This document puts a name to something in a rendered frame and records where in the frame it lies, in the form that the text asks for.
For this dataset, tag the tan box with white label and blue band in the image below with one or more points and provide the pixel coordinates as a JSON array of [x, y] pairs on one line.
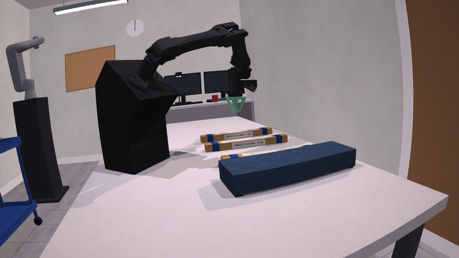
[[254, 153]]

